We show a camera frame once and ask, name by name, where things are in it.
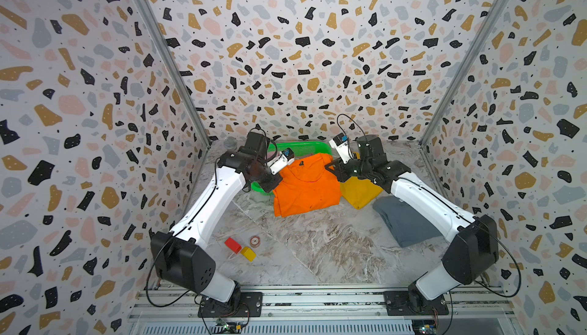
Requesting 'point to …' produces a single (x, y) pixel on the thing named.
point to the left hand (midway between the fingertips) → (277, 175)
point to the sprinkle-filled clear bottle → (230, 142)
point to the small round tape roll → (254, 241)
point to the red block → (233, 245)
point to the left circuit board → (223, 326)
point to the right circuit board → (424, 326)
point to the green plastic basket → (299, 148)
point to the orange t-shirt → (306, 186)
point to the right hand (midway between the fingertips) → (328, 165)
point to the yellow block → (248, 253)
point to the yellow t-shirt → (359, 192)
